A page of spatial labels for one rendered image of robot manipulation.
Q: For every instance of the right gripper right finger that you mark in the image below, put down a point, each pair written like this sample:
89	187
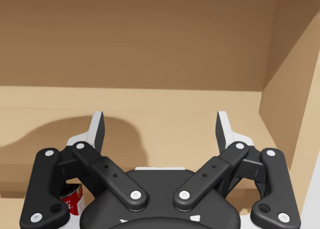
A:
210	175

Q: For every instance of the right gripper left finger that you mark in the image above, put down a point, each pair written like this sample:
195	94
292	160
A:
113	175

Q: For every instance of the pale wooden shelf unit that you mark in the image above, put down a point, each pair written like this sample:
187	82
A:
160	51

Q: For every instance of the red and white can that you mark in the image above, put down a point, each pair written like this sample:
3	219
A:
75	201

